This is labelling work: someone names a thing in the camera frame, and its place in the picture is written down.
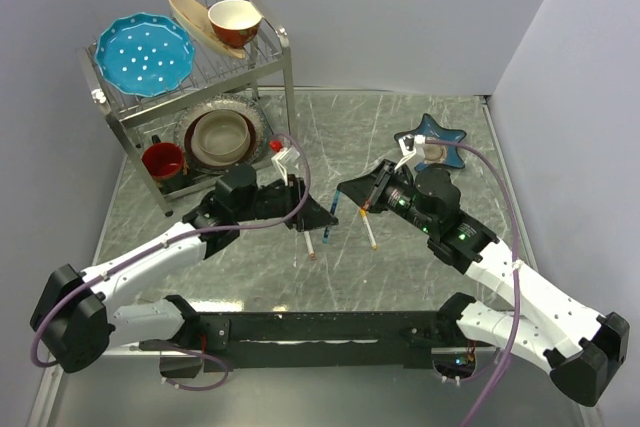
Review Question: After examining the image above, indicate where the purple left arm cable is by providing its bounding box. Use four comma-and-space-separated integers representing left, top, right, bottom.
30, 134, 312, 393

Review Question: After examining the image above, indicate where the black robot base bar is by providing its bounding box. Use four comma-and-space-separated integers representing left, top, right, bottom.
158, 309, 494, 381

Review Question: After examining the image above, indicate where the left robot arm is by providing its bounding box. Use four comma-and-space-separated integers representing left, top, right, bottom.
30, 164, 338, 373

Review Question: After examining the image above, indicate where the steel dish rack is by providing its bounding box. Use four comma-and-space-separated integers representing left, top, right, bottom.
76, 0, 298, 216

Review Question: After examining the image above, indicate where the cream oval plate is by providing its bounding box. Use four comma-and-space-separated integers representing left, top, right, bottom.
168, 0, 246, 60

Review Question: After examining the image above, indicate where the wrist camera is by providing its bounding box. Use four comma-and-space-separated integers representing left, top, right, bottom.
269, 139, 300, 184
395, 134, 427, 172

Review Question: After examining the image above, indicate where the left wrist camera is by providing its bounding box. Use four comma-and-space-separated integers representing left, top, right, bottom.
269, 139, 300, 184

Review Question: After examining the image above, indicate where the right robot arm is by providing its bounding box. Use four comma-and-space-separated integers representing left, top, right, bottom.
337, 161, 630, 407

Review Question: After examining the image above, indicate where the white marker with red end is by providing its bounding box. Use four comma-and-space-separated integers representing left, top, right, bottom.
303, 231, 316, 260

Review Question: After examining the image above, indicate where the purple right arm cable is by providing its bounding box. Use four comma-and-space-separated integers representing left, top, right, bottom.
424, 139, 524, 427

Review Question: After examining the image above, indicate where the blue polka dot plate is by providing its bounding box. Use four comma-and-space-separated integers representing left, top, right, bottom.
94, 12, 196, 98

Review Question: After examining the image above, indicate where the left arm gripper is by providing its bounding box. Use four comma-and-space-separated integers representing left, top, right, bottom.
235, 174, 338, 232

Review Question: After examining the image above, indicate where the red and white bowl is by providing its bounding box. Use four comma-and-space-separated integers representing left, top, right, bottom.
208, 0, 263, 48

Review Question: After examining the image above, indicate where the beige bowl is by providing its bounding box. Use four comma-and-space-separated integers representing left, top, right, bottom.
190, 109, 251, 167

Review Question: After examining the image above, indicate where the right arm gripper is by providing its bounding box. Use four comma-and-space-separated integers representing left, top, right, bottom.
337, 159, 436, 235

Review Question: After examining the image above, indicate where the blue star-shaped dish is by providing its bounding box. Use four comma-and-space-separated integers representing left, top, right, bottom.
394, 113, 467, 170

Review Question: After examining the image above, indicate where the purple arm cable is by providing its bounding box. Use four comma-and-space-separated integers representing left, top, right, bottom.
30, 134, 312, 393
424, 139, 524, 427

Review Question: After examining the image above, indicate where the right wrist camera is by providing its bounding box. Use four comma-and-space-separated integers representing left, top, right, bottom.
395, 134, 427, 172

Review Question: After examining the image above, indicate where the white marker with yellow end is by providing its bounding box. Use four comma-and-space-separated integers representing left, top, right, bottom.
359, 209, 378, 250

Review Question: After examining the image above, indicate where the red mug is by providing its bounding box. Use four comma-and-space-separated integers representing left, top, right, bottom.
141, 135, 192, 194

